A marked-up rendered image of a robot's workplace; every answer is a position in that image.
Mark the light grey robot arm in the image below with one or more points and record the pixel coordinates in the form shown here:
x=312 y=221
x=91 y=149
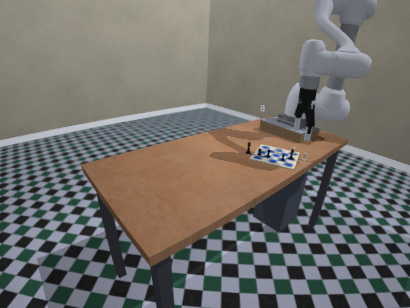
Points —
x=347 y=62

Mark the blue and white chessboard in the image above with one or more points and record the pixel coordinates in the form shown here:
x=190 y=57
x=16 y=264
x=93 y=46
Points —
x=275 y=159

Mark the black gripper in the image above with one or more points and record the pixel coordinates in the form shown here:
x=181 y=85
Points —
x=307 y=96

